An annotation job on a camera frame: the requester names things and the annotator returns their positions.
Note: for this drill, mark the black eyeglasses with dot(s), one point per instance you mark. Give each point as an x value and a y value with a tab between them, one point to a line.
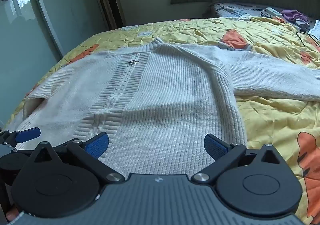
265	14

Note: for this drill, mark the white remote control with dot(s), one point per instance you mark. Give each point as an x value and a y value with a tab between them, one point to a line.
273	12

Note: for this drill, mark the small grey cloth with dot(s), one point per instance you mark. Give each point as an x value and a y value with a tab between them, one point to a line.
302	24

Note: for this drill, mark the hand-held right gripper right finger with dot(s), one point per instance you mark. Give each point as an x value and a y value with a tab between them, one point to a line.
215	146

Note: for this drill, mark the white knit sweater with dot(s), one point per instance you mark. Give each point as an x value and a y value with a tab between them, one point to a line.
162	89

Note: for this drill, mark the flower print glass sliding door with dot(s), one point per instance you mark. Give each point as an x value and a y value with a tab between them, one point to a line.
30	39

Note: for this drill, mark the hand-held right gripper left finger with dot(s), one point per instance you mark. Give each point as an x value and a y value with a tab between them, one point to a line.
98	146

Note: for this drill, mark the yellow printed blanket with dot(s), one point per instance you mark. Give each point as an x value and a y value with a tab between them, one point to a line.
275	119

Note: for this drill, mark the patterned pillow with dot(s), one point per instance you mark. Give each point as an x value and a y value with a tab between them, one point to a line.
232	9

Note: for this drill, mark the white printed sheet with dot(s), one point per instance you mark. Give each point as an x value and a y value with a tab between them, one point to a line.
315	30

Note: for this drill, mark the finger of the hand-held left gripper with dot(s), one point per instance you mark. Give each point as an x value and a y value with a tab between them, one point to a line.
27	134

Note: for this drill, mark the purple cloth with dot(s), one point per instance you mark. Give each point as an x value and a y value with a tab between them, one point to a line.
293	16

